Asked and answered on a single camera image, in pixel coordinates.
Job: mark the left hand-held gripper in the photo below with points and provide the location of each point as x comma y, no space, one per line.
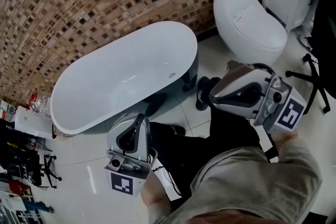
131,165

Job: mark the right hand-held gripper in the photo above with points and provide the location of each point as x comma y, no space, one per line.
262,107

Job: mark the white oval bathtub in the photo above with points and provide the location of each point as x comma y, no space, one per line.
110,78

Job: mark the person's right forearm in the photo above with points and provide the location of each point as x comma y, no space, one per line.
288,144

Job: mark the person's left forearm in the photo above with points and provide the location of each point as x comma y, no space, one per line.
157,199

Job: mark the chrome bathtub overflow cap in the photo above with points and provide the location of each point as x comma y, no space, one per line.
173,75

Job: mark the person's black shoe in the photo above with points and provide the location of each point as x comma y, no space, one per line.
206,91

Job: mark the white egg-shaped toilet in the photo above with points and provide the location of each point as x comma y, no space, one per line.
249,23

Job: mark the person's black trousers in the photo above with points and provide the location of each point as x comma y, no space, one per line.
199,139

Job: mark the small black chair base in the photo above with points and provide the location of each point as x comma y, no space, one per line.
50,170

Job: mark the black office chair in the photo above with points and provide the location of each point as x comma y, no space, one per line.
321,34

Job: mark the white cardboard box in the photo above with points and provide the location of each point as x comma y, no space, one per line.
31,123

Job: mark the clear plastic bag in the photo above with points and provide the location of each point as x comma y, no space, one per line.
40,103

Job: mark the cluttered black rack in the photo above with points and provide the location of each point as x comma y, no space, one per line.
18,152

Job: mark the person's grey shirt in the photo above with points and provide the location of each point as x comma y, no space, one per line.
249,186

